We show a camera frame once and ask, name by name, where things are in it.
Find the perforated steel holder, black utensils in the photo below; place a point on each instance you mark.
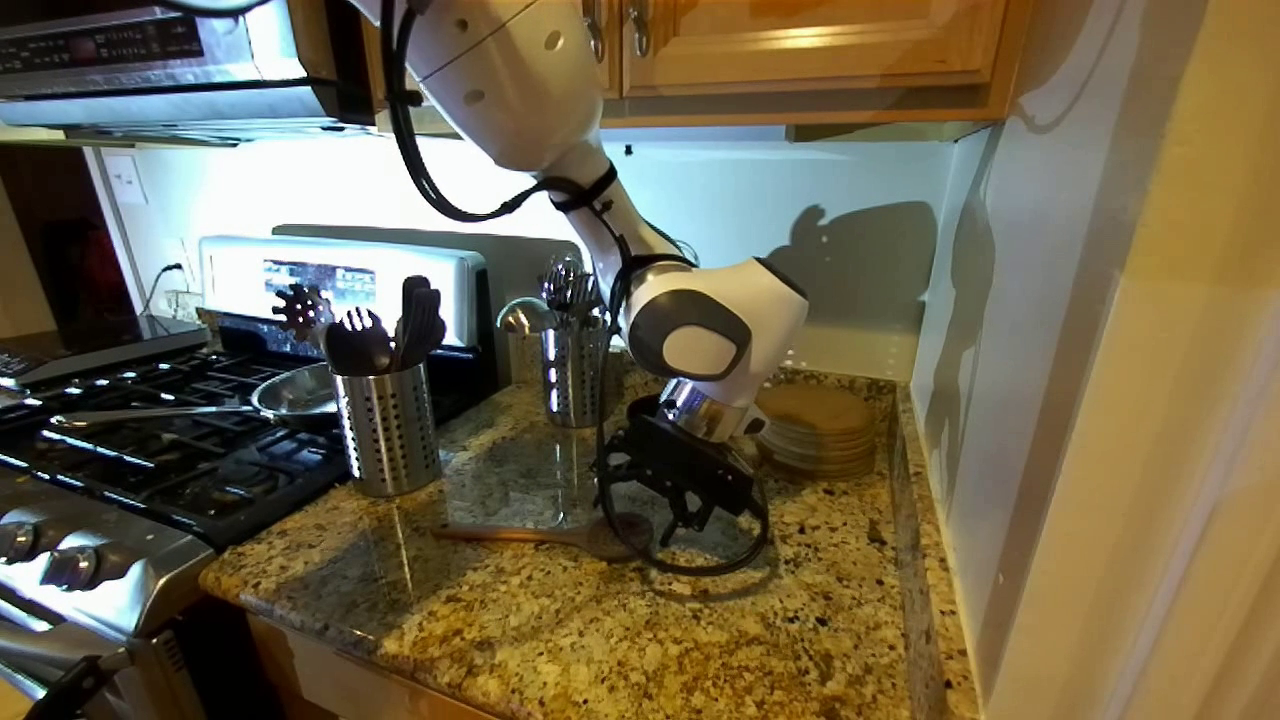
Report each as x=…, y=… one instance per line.
x=390, y=432

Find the clear glass jar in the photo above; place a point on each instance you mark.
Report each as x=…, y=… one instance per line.
x=523, y=350

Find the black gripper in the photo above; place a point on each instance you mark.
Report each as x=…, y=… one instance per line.
x=687, y=452

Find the silver stove knob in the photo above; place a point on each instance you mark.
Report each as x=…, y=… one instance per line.
x=76, y=567
x=17, y=539

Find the stack of round wooden boards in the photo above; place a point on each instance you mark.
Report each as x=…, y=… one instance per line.
x=834, y=432

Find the stainless steel gas stove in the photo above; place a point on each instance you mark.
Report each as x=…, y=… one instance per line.
x=162, y=452

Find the perforated steel holder, metal utensils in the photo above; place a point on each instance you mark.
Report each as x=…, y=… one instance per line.
x=572, y=381

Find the wooden base cabinet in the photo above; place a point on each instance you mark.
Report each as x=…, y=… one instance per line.
x=344, y=682

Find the black plastic spoon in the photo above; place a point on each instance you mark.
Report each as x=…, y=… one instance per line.
x=422, y=312

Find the stainless over-range microwave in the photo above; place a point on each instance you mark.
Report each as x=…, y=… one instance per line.
x=107, y=67

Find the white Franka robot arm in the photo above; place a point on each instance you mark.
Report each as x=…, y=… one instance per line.
x=515, y=67

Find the wooden wall cabinets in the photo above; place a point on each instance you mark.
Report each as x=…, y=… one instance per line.
x=827, y=53

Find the white wall outlet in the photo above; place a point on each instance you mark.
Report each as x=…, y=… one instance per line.
x=125, y=181

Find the steel slotted spatula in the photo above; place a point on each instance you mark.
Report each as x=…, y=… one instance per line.
x=566, y=290

